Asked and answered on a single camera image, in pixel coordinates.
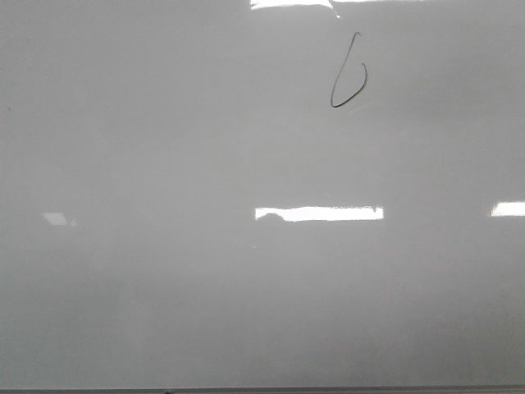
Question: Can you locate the white whiteboard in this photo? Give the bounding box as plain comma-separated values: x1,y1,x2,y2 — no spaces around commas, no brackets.
1,1,524,388

